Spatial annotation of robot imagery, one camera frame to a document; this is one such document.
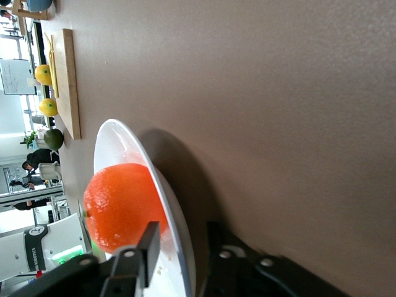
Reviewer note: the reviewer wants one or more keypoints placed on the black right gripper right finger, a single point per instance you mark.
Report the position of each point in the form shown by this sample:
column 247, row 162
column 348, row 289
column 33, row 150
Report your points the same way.
column 235, row 272

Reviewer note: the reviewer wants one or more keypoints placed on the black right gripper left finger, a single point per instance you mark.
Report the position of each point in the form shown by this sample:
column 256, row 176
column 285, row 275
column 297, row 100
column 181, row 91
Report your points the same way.
column 148, row 247

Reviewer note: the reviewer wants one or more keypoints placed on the orange fruit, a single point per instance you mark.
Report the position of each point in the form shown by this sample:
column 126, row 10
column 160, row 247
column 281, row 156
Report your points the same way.
column 123, row 204

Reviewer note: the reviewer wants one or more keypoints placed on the white round plate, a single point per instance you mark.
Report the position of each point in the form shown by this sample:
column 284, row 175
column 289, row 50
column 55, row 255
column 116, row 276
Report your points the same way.
column 114, row 145

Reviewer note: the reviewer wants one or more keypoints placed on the white chair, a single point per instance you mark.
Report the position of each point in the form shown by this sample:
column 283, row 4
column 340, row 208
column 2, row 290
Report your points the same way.
column 49, row 171

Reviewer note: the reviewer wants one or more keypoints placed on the person in dark clothes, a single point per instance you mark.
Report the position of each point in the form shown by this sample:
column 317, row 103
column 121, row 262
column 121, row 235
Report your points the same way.
column 31, row 204

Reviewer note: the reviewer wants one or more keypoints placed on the person in black hoodie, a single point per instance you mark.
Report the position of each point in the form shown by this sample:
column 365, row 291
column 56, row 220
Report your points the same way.
column 43, row 156

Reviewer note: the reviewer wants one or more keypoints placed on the dark green avocado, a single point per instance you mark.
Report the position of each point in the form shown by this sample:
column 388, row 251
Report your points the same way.
column 54, row 139

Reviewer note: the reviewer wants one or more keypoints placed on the green potted plant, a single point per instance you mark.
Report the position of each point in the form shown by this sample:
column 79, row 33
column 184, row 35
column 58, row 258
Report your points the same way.
column 29, row 140

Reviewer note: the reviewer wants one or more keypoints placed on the yellow lemon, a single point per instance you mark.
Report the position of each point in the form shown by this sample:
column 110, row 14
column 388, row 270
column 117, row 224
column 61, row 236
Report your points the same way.
column 48, row 107
column 42, row 75

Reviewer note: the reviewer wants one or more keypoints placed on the wooden cutting board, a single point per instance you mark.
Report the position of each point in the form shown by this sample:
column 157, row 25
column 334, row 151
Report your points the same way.
column 68, row 86

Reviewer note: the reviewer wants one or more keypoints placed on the yellow plastic knife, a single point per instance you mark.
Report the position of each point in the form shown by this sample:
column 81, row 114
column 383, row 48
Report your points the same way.
column 55, row 80

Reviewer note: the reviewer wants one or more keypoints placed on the whiteboard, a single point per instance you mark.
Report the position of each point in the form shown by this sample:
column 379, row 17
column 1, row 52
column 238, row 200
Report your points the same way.
column 17, row 77

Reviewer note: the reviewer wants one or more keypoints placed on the yellow plastic fork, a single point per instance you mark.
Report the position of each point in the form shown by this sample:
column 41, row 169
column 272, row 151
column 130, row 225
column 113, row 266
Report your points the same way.
column 49, row 43

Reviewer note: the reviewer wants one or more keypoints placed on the wooden mug rack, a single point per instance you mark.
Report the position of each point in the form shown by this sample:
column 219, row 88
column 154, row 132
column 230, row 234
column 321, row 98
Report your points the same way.
column 31, row 14

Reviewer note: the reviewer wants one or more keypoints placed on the blue bowl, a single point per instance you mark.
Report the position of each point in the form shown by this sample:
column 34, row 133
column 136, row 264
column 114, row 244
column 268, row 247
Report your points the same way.
column 39, row 4

